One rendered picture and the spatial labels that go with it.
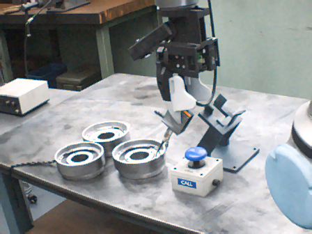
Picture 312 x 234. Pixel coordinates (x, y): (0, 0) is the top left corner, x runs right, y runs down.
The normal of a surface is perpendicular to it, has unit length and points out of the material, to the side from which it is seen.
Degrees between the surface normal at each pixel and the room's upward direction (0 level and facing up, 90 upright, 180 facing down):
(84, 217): 0
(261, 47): 90
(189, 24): 90
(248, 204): 0
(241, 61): 90
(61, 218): 0
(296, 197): 97
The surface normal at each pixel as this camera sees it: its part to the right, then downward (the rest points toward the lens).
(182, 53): -0.62, 0.37
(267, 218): -0.11, -0.92
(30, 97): 0.84, 0.11
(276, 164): -0.87, 0.37
